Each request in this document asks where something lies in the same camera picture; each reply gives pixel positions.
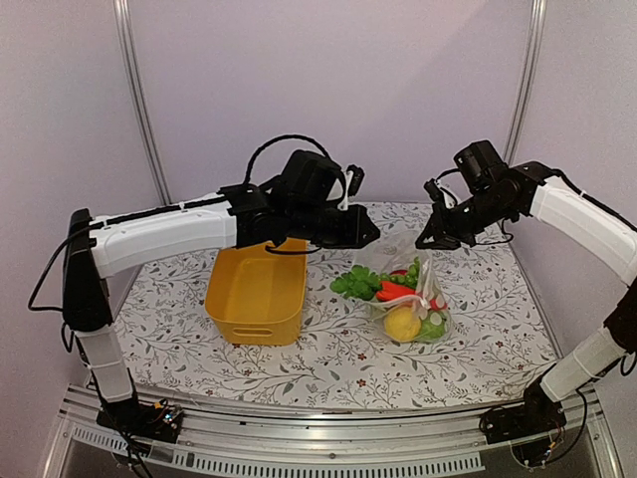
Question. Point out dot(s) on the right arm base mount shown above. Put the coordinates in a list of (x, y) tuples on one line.
[(537, 423)]

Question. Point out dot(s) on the left aluminium frame post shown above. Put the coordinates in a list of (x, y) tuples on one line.
[(132, 71)]

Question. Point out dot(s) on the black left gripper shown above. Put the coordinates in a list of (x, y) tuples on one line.
[(352, 238)]

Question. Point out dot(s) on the aluminium front rail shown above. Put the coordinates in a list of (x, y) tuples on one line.
[(228, 438)]

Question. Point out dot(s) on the clear polka dot zip bag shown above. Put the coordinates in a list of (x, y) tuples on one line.
[(410, 305)]

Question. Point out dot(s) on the aluminium frame post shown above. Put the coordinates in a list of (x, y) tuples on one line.
[(531, 57), (132, 71)]

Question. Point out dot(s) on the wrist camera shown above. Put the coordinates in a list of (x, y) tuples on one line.
[(353, 176), (439, 194)]

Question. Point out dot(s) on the right aluminium frame post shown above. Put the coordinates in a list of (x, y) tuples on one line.
[(531, 57)]

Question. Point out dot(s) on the green toy grapes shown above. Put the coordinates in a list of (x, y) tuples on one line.
[(410, 280)]

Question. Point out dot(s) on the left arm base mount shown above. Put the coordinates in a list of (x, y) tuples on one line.
[(160, 421)]

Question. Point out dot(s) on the yellow toy apple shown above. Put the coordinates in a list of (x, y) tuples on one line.
[(402, 324)]

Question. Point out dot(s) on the green toy leafy vegetable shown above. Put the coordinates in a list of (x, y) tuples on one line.
[(359, 283)]

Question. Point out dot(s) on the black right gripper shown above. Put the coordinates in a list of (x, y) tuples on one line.
[(440, 241)]

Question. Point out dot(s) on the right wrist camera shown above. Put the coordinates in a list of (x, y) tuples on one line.
[(439, 194)]

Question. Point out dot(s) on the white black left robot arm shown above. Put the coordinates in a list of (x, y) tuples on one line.
[(236, 216)]

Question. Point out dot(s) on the yellow plastic basket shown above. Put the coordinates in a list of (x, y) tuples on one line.
[(255, 297)]

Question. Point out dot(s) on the orange toy carrot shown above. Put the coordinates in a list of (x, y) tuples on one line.
[(433, 297)]

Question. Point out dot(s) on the floral white table mat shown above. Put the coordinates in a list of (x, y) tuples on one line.
[(342, 358)]

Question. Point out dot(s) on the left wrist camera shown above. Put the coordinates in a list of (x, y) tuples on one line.
[(353, 176)]

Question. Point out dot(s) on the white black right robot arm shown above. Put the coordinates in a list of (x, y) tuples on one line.
[(584, 235)]

